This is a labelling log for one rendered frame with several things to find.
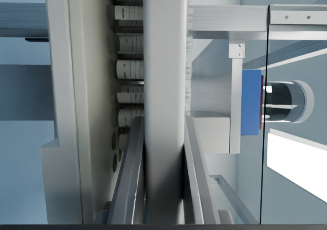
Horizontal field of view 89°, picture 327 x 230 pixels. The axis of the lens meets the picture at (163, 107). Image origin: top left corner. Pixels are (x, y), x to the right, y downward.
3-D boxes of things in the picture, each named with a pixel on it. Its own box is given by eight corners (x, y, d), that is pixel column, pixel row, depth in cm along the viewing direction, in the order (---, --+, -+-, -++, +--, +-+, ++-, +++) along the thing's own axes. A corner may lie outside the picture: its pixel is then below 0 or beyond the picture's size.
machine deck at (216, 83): (226, 153, 48) (240, 153, 48) (229, 17, 45) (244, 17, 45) (188, 121, 110) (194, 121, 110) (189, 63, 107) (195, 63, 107)
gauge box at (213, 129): (159, 154, 47) (229, 154, 48) (159, 117, 47) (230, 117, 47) (159, 136, 69) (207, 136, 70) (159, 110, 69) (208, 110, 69)
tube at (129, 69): (87, 60, 12) (189, 62, 13) (88, 78, 12) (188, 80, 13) (79, 57, 11) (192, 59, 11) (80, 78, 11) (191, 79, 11)
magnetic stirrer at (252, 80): (235, 140, 51) (264, 140, 51) (237, 68, 49) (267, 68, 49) (213, 127, 71) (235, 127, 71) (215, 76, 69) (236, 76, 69)
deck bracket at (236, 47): (229, 57, 45) (245, 57, 45) (229, 38, 45) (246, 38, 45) (227, 58, 46) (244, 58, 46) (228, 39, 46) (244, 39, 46)
